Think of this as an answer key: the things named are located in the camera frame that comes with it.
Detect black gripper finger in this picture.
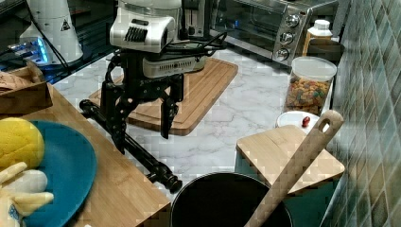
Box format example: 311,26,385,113
160,93,178,139
100,82,138,154

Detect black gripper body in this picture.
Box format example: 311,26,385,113
120,49,184,102

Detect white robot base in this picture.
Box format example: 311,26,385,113
20,0,83,66

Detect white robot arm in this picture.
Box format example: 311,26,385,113
100,0,184,150

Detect bamboo cutting board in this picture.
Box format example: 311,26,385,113
88,57,239,137

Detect teal plate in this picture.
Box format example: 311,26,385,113
25,120,97,227

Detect silver toaster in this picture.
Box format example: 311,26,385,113
179,0,214,41

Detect brown cardboard box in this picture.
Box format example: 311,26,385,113
0,61,53,118

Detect teal box with bamboo lid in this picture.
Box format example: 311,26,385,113
235,125,345,227

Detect black round pot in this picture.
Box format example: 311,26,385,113
169,171,294,227

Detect small white bowl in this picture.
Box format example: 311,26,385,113
276,111,319,129

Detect white and yellow plush toy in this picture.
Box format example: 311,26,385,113
0,162,54,227

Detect silver toaster oven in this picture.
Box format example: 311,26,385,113
210,0,339,66

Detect small red fruit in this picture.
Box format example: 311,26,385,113
302,116,310,128

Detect cereal jar with white lid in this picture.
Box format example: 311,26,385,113
284,56,337,115

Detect wooden spoon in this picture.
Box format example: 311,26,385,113
244,110,343,227

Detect white capped bottle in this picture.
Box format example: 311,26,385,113
302,19,332,56

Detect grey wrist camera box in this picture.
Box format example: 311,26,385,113
143,57,206,79

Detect black cable bundle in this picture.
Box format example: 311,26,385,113
164,31,229,58

